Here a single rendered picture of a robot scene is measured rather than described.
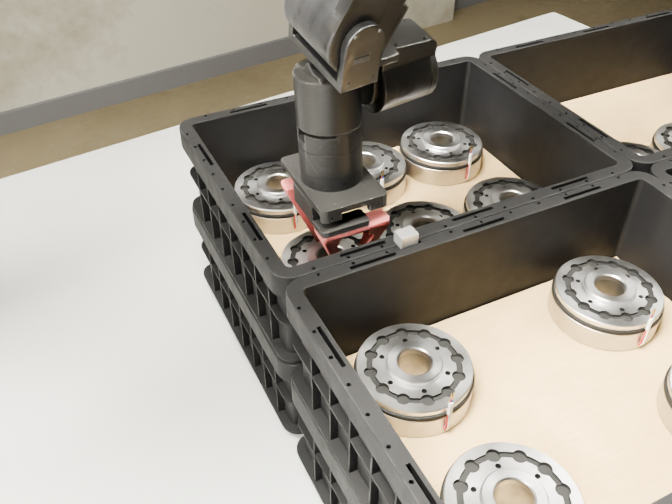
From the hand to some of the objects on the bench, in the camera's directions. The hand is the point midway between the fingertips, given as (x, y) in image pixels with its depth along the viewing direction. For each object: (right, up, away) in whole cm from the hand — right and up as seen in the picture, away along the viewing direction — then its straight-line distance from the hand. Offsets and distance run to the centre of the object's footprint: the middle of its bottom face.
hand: (335, 251), depth 71 cm
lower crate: (+6, -6, +20) cm, 21 cm away
